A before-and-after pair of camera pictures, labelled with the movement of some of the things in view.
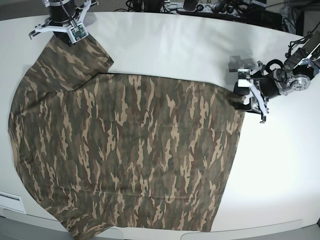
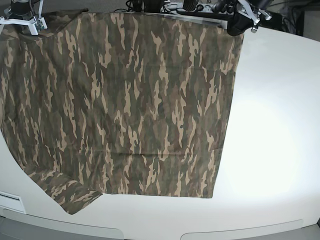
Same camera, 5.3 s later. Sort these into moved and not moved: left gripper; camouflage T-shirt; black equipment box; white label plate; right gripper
Moved: right gripper; camouflage T-shirt; left gripper
Not moved: white label plate; black equipment box
